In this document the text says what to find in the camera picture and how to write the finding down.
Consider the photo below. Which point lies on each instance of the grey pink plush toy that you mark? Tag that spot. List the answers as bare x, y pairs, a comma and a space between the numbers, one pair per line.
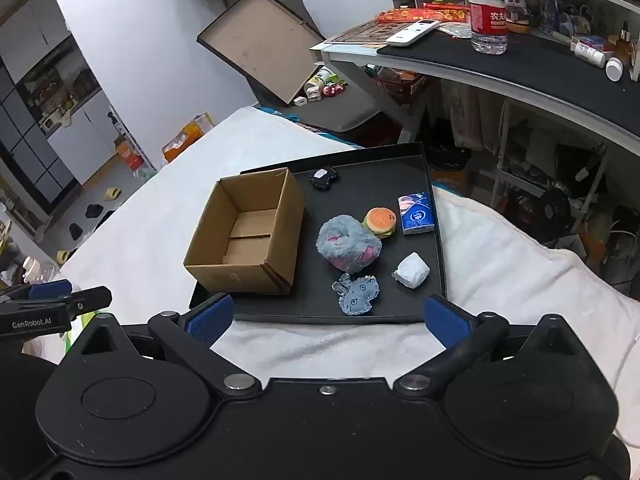
345, 245

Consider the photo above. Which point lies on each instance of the white green canister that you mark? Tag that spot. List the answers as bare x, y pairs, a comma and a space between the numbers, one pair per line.
318, 82

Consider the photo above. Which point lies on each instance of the black fan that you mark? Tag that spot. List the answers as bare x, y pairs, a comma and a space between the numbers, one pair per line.
542, 212

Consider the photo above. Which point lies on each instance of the black slipper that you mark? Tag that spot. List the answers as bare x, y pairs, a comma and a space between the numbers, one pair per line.
75, 231
93, 210

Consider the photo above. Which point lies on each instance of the small black fabric piece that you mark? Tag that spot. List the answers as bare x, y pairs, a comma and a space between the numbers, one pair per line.
322, 178

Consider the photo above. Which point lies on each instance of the small doll figure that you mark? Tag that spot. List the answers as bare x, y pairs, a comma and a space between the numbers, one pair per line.
517, 7

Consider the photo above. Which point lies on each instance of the red patterned packet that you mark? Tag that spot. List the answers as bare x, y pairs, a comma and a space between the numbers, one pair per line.
425, 12

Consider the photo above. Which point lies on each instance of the white tote bag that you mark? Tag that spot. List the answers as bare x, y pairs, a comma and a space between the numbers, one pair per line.
472, 120

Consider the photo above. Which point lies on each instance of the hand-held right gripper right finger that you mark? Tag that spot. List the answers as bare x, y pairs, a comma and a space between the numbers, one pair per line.
447, 319

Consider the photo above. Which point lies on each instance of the brown dropper bottle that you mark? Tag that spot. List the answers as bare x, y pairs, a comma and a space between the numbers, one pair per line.
622, 47

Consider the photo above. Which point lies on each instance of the patterned desk mat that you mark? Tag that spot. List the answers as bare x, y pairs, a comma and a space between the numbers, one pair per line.
365, 34

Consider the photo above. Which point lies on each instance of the yellow tape roll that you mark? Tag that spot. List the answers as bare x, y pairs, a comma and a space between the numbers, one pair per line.
65, 256

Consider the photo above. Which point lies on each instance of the burger squishy toy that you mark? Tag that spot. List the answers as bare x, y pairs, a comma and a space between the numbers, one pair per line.
380, 222

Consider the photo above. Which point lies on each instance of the clear water bottle red label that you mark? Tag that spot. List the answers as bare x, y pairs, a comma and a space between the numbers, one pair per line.
487, 15

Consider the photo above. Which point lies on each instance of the white metal rack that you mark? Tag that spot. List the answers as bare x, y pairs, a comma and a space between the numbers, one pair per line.
502, 160

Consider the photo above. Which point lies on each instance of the blue denim stuffed toy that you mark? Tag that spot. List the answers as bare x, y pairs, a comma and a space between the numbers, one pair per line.
356, 296

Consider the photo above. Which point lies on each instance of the yellow slipper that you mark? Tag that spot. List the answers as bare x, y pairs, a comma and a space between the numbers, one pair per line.
111, 193

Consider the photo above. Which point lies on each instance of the brown cardboard box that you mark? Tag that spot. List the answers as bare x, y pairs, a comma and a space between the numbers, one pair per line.
250, 271

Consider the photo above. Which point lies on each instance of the white charger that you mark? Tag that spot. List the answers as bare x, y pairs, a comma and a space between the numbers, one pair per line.
301, 101

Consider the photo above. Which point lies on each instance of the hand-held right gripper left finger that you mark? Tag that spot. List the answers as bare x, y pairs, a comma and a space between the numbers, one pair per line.
210, 319

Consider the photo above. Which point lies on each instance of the black topped desk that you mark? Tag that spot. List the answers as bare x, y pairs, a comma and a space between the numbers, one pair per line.
525, 66

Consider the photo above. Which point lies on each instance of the small red pink toys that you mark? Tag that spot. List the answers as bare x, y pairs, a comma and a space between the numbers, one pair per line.
334, 90

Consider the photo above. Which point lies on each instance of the orange red carton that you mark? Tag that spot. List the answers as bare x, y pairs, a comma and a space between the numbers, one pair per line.
131, 156

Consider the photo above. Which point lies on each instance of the black tray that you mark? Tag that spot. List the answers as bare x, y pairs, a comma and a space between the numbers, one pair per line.
350, 190

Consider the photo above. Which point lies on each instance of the blue tissue pack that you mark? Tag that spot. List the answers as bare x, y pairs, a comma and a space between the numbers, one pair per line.
416, 214

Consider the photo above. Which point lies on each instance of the white remote control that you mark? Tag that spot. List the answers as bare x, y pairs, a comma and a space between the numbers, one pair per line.
412, 33

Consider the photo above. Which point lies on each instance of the large flat brown box lid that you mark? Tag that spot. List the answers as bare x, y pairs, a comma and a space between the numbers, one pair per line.
260, 45

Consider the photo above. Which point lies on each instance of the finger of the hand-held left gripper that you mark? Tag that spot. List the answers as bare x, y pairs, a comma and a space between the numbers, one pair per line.
90, 299
50, 290

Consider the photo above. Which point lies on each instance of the white round jar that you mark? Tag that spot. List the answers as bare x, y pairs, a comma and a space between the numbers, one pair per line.
614, 69

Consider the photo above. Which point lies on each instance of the grey white wardrobe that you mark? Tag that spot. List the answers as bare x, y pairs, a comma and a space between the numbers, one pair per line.
45, 110

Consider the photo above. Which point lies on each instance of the white paper roll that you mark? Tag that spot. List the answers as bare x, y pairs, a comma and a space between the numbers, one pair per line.
411, 270

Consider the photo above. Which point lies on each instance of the white tube bottle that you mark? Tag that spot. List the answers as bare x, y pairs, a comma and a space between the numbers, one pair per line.
589, 54

